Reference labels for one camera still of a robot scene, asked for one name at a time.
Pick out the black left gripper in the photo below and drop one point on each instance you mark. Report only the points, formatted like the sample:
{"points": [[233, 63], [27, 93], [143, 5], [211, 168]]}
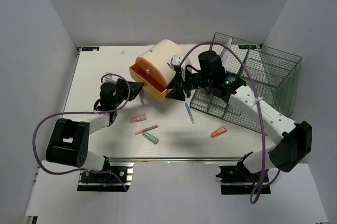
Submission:
{"points": [[135, 88]]}

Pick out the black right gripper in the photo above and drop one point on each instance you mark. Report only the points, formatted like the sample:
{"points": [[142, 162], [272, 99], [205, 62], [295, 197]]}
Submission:
{"points": [[177, 92]]}

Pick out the purple pen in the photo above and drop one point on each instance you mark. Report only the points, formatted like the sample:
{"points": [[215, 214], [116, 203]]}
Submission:
{"points": [[142, 97]]}

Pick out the cream round drawer box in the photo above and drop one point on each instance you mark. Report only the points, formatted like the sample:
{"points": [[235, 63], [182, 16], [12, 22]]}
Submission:
{"points": [[153, 68]]}

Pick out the white silver-spined booklet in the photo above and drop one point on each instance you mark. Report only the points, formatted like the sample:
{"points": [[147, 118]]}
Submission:
{"points": [[225, 55]]}

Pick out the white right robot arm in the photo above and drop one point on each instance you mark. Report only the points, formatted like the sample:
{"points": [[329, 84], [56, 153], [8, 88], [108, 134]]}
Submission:
{"points": [[292, 140]]}

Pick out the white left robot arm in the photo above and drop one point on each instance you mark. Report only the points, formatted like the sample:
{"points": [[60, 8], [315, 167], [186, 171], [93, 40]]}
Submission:
{"points": [[69, 140]]}

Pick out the blue pen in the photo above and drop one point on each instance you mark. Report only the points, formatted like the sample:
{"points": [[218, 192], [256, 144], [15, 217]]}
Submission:
{"points": [[189, 113]]}

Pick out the pink highlighter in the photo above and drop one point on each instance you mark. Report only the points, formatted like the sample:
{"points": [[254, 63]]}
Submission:
{"points": [[138, 118]]}

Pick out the red pen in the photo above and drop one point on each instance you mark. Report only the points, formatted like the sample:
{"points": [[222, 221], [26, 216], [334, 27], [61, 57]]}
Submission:
{"points": [[146, 129]]}

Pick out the green highlighter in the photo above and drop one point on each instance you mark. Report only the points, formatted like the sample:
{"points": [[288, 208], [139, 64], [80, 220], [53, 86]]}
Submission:
{"points": [[150, 137]]}

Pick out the black table corner label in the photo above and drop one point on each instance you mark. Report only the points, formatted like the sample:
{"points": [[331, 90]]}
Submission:
{"points": [[90, 49]]}

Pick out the orange highlighter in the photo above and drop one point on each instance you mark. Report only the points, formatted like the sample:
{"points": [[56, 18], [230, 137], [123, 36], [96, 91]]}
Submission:
{"points": [[218, 132]]}

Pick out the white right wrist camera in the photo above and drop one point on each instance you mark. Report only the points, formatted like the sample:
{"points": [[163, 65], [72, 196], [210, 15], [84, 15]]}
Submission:
{"points": [[175, 61]]}

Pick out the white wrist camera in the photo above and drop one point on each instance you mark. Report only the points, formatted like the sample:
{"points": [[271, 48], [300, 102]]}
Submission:
{"points": [[108, 78], [175, 61]]}

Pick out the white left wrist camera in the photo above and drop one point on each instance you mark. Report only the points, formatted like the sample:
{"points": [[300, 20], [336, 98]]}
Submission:
{"points": [[108, 78]]}

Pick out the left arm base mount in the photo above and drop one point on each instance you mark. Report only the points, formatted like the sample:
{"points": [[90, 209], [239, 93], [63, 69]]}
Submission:
{"points": [[91, 182]]}

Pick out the green wire mesh organizer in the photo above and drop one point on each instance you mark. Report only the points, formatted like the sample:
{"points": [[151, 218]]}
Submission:
{"points": [[275, 74]]}

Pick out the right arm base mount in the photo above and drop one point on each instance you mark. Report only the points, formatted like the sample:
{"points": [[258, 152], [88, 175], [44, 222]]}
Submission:
{"points": [[234, 181]]}

